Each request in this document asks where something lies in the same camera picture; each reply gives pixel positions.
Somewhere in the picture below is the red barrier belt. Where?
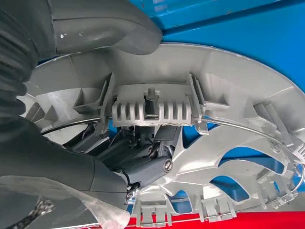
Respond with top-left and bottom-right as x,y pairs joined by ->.
127,212 -> 305,229

